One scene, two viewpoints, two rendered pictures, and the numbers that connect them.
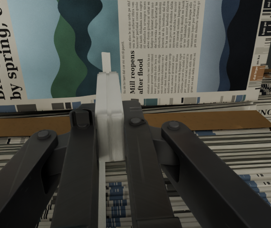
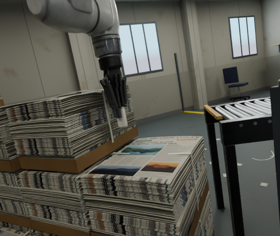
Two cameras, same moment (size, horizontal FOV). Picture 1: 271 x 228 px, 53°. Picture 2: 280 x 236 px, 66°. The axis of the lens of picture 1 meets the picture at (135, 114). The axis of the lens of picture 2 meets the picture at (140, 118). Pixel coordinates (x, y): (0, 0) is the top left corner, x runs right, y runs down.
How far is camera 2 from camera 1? 69 cm
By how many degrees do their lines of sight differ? 73
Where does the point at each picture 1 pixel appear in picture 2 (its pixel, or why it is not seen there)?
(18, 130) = (125, 135)
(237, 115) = (84, 165)
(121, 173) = (106, 123)
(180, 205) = (95, 117)
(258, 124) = (79, 159)
